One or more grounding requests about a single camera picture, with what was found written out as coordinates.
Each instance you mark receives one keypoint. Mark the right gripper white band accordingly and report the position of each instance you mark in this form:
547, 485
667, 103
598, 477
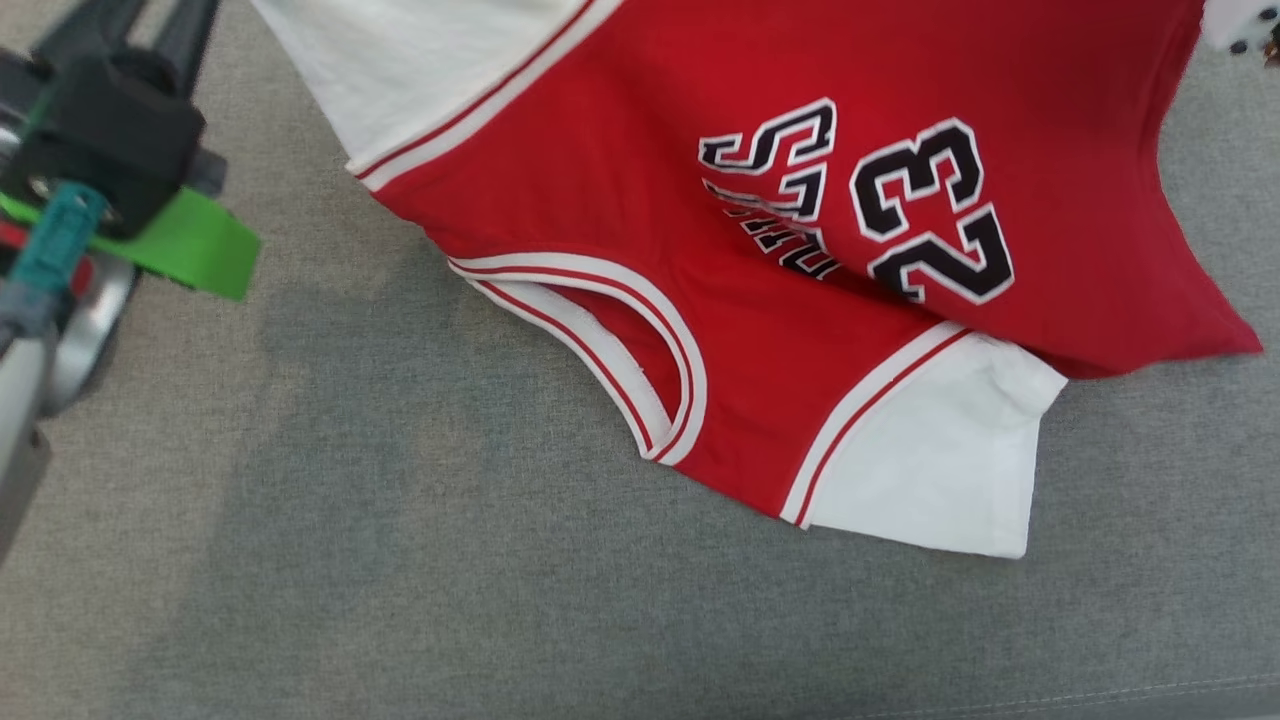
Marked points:
1240, 22

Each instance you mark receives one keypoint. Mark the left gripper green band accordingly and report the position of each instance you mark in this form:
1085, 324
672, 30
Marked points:
195, 245

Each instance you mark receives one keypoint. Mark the red and white basketball jersey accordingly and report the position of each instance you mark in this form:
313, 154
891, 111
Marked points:
700, 180

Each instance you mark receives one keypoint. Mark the grey fabric sofa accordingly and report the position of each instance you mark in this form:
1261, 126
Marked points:
450, 560

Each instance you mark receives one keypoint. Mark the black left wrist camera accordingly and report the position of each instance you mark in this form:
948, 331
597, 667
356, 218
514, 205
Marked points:
115, 140

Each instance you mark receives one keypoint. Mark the teal left camera connector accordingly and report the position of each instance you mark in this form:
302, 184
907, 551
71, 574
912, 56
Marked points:
60, 240

